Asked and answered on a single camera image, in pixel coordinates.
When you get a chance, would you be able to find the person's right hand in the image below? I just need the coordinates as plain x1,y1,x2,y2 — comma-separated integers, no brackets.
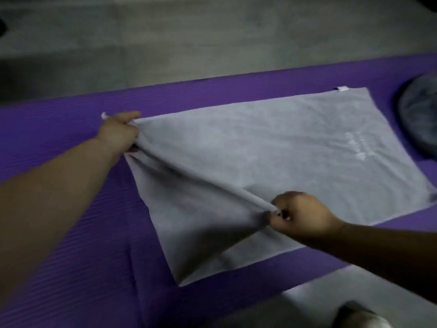
269,191,346,250

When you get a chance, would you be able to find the person's left forearm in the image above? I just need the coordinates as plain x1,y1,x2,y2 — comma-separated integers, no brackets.
0,136,120,304

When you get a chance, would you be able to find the person's left hand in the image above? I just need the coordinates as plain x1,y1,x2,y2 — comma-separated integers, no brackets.
95,111,142,164

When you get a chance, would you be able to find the dark grey towel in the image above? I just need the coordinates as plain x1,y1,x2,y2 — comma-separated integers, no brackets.
397,71,437,159

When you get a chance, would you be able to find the purple yoga mat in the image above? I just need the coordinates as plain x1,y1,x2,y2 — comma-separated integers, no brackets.
0,52,437,328

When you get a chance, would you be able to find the person's right forearm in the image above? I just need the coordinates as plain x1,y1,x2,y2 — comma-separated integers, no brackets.
333,221,437,304

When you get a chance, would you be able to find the whitish grey towel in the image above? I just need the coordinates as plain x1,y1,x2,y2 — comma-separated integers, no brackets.
101,85,437,287

